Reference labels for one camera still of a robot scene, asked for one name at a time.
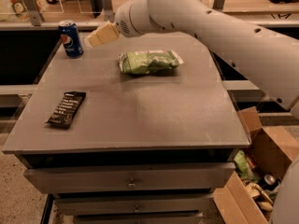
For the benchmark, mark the blue pepsi can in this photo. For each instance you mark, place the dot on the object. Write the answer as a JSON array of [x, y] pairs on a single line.
[[70, 39]]

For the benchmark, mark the black snack bar wrapper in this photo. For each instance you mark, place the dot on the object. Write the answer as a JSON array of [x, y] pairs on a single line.
[[64, 113]]

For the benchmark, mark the silver can in box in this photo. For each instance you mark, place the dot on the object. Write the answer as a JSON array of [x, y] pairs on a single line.
[[269, 180]]

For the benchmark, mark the middle metal bracket post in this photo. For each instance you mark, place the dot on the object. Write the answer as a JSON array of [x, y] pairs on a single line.
[[108, 12]]

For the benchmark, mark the grey drawer cabinet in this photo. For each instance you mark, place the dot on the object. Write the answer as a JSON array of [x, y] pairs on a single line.
[[183, 115]]

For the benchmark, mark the cardboard box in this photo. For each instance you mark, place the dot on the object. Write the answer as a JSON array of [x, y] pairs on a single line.
[[272, 149]]

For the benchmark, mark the top grey drawer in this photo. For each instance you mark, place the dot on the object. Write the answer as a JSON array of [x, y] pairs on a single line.
[[130, 178]]

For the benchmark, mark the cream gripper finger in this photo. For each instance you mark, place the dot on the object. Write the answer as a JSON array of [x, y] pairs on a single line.
[[103, 34]]

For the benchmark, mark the bottom grey drawer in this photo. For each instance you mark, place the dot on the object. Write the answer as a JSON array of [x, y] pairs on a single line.
[[141, 219]]

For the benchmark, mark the left metal bracket post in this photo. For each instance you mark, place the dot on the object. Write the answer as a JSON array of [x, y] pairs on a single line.
[[34, 12]]

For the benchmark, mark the green jalapeno chip bag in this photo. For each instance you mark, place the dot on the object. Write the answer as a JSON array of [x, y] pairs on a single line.
[[147, 62]]

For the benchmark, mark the middle grey drawer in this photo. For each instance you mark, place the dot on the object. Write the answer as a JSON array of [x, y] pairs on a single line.
[[134, 204]]

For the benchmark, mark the orange snack bag background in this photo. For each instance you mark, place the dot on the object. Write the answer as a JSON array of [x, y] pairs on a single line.
[[13, 10]]

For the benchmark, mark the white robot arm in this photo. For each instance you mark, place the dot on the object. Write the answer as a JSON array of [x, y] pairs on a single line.
[[268, 59]]

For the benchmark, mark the grey drawer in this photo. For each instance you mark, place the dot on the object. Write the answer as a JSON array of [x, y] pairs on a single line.
[[130, 178], [134, 204], [141, 219]]

